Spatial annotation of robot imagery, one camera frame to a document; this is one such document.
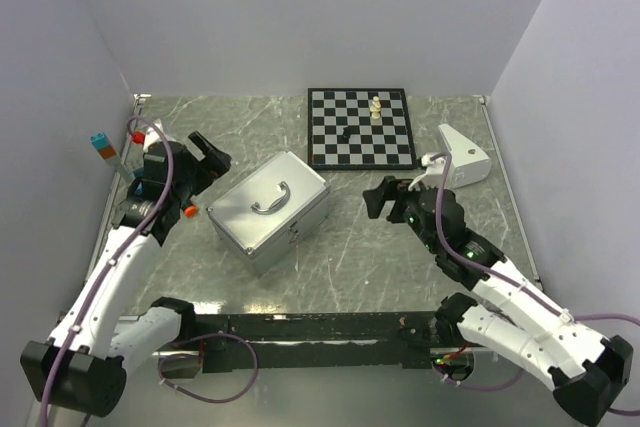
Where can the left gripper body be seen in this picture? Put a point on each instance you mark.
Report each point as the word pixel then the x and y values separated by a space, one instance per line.
pixel 195 180

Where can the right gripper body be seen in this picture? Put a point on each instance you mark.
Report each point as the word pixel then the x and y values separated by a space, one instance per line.
pixel 412 214

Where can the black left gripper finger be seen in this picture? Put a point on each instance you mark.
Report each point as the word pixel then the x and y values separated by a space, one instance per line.
pixel 218 163
pixel 202 144

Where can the metal first aid case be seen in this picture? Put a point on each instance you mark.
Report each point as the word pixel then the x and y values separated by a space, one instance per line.
pixel 265 216

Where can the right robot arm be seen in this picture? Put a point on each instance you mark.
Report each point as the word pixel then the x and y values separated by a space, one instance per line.
pixel 501 310

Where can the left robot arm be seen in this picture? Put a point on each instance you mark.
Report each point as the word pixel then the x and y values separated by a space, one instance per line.
pixel 85 362

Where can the black grey chessboard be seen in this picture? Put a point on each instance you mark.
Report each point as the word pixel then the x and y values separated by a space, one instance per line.
pixel 383 144

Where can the white plastic wedge housing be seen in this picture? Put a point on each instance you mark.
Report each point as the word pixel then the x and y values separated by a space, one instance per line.
pixel 469 163

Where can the toy brick tower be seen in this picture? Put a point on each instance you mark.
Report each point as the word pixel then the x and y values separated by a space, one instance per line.
pixel 107 152

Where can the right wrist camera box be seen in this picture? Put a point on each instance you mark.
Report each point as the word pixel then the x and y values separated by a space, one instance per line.
pixel 437 168

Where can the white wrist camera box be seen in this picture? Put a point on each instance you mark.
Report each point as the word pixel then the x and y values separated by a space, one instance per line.
pixel 150 134

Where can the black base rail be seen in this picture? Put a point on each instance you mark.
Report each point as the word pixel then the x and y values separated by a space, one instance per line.
pixel 408 339

